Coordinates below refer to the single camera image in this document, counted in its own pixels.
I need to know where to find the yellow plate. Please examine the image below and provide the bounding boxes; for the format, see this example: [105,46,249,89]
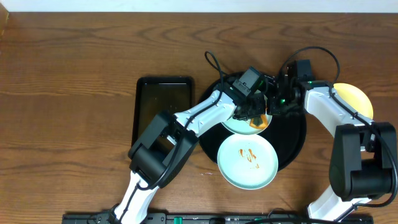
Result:
[333,83,374,119]

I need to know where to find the black rectangular water tray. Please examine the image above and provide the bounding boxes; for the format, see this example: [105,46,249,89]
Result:
[132,77,194,142]

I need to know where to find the round black serving tray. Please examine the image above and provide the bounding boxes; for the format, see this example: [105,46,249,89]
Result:
[197,71,307,172]

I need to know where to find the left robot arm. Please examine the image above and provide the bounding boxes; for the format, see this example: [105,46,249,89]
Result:
[108,67,275,223]

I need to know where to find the light blue plate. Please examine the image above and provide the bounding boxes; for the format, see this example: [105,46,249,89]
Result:
[217,134,279,190]
[222,94,272,135]

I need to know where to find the orange green scrub sponge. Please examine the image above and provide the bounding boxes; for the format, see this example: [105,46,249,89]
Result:
[249,114,268,129]

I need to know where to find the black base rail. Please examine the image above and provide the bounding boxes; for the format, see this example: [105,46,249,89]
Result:
[61,212,374,224]

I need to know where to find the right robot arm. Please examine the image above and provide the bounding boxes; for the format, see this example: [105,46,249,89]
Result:
[267,60,397,222]

